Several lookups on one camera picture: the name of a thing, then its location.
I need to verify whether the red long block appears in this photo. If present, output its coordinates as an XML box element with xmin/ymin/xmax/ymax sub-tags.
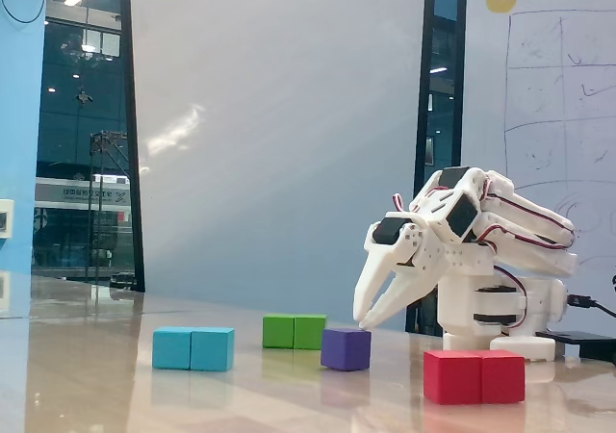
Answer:
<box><xmin>423</xmin><ymin>348</ymin><xmax>526</xmax><ymax>405</ymax></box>

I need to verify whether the slim black frame post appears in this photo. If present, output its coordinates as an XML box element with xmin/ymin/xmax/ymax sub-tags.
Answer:
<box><xmin>118</xmin><ymin>0</ymin><xmax>147</xmax><ymax>293</ymax></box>

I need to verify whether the green long block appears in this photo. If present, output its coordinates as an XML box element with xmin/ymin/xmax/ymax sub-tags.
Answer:
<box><xmin>262</xmin><ymin>313</ymin><xmax>328</xmax><ymax>351</ymax></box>

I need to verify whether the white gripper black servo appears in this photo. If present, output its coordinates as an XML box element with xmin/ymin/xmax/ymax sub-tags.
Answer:
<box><xmin>352</xmin><ymin>210</ymin><xmax>448</xmax><ymax>329</ymax></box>

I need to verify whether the light blue long block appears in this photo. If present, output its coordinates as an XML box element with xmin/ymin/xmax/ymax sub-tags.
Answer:
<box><xmin>152</xmin><ymin>326</ymin><xmax>236</xmax><ymax>372</ymax></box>

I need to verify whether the black double window frame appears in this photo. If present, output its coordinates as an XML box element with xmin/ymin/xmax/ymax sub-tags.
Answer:
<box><xmin>404</xmin><ymin>0</ymin><xmax>469</xmax><ymax>334</ymax></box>

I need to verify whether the black plug with cable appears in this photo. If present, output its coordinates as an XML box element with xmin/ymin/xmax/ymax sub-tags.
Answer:
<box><xmin>566</xmin><ymin>293</ymin><xmax>616</xmax><ymax>318</ymax></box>

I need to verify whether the flat black box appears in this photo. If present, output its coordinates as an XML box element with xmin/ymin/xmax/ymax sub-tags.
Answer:
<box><xmin>534</xmin><ymin>329</ymin><xmax>616</xmax><ymax>360</ymax></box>

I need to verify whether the small purple cube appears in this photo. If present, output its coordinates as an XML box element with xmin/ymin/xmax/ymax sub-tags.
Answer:
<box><xmin>320</xmin><ymin>327</ymin><xmax>372</xmax><ymax>372</ymax></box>

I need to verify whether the white wall socket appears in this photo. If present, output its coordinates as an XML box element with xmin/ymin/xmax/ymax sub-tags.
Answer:
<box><xmin>0</xmin><ymin>198</ymin><xmax>15</xmax><ymax>239</ymax></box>

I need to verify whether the white storefront sign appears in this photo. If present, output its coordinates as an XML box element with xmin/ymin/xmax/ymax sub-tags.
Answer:
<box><xmin>35</xmin><ymin>177</ymin><xmax>132</xmax><ymax>209</ymax></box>

